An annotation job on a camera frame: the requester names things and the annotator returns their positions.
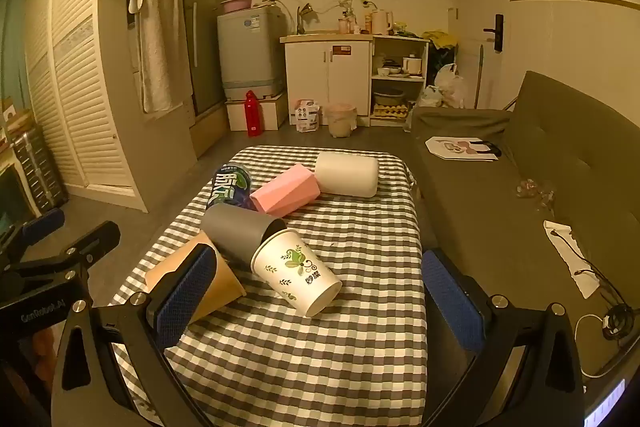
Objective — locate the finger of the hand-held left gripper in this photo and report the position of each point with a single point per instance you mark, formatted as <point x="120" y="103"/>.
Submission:
<point x="45" y="223"/>
<point x="92" y="243"/>

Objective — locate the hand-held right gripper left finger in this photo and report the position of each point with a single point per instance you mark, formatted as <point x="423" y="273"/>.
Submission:
<point x="185" y="297"/>

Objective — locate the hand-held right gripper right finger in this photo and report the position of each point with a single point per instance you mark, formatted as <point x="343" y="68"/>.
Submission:
<point x="452" y="299"/>

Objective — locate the white paper cup green print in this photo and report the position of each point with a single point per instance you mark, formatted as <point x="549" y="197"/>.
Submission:
<point x="295" y="272"/>

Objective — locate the brown paper cup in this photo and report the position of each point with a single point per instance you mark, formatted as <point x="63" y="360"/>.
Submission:
<point x="226" y="288"/>

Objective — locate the grey cup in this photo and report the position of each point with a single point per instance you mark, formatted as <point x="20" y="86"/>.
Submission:
<point x="235" y="229"/>

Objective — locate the pink faceted cup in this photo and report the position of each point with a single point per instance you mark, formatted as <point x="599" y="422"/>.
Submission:
<point x="282" y="192"/>

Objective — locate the white matte cup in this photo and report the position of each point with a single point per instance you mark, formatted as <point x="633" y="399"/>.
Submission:
<point x="347" y="174"/>

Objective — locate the silver ribbed suitcase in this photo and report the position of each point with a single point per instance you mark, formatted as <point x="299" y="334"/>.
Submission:
<point x="37" y="167"/>

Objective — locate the olive green sofa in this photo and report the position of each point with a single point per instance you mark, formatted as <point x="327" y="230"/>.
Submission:
<point x="475" y="217"/>

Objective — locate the blue green drink can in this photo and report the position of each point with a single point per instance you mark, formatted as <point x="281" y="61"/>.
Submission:
<point x="227" y="187"/>

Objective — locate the grey white checkered tablecloth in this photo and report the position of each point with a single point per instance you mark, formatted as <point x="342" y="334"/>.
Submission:
<point x="350" y="232"/>

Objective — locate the white paper sheet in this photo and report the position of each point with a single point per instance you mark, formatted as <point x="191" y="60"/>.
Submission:
<point x="567" y="247"/>

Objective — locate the crumpled clear wrapper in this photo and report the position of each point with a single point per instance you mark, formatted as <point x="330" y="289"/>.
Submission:
<point x="534" y="193"/>

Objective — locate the white louvered wardrobe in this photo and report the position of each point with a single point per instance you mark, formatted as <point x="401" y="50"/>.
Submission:
<point x="80" y="82"/>

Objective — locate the printed tote bag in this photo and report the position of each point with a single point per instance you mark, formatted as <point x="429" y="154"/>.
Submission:
<point x="462" y="148"/>

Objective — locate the red metal bottle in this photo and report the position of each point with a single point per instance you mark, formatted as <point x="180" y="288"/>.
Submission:
<point x="253" y="114"/>

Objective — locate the egg tray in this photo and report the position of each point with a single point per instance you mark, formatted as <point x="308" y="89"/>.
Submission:
<point x="390" y="112"/>

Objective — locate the white washing machine stand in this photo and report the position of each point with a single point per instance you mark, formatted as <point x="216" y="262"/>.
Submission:
<point x="265" y="112"/>

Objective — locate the pink lined trash bin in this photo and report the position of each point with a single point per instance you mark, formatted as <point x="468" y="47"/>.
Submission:
<point x="341" y="121"/>

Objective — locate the grey bowl basin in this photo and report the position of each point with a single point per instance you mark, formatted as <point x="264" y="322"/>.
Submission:
<point x="389" y="97"/>

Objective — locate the white plastic bag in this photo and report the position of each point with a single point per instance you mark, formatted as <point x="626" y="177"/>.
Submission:
<point x="448" y="83"/>

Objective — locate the white hanging towel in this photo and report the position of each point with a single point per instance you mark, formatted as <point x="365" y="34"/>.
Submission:
<point x="160" y="37"/>

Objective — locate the white printed packet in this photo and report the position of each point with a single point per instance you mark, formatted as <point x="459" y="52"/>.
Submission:
<point x="307" y="117"/>

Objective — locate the broom stick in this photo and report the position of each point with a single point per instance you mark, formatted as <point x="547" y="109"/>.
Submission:
<point x="478" y="77"/>

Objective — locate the white open kitchen shelf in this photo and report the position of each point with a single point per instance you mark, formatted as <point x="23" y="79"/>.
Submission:
<point x="397" y="79"/>

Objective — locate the white small cooker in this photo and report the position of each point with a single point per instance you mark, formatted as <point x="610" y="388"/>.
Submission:
<point x="412" y="65"/>

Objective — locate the grey washing machine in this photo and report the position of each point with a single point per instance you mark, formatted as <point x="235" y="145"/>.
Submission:
<point x="250" y="52"/>

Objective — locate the glass bathroom door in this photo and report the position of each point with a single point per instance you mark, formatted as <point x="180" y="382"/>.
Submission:
<point x="207" y="17"/>

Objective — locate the white sink cabinet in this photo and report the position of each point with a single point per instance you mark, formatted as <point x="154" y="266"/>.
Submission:
<point x="325" y="77"/>

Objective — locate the yellow cloth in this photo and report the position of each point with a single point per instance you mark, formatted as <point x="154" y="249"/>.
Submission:
<point x="441" y="39"/>

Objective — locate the pink plastic basin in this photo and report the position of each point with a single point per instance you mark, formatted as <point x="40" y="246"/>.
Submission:
<point x="237" y="5"/>

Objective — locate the white pink kettle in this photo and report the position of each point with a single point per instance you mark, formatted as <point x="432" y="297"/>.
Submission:
<point x="382" y="22"/>

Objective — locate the metal faucet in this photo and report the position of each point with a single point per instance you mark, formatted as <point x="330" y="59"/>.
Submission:
<point x="301" y="19"/>

